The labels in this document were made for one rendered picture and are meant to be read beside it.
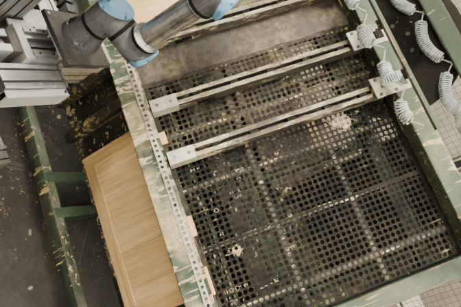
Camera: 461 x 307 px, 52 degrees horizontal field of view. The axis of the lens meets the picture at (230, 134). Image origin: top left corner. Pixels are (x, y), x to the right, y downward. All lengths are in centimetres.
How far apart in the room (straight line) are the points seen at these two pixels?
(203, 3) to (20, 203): 163
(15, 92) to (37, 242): 120
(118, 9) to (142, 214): 113
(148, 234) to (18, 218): 68
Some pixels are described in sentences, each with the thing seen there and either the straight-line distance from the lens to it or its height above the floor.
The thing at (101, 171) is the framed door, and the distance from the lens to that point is 263.
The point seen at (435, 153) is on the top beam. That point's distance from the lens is 231.
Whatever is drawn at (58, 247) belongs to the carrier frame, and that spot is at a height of 15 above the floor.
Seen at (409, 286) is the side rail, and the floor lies 155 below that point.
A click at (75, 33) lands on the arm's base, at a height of 108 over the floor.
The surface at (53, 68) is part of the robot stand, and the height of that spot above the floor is 96.
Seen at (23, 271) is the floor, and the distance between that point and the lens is 259.
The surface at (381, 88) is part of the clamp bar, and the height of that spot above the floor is 179.
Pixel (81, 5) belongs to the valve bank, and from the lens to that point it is 252.
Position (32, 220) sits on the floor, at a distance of 271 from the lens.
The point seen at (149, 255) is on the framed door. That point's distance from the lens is 243.
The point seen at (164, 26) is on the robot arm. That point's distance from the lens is 161.
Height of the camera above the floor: 207
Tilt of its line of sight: 25 degrees down
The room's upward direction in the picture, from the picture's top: 62 degrees clockwise
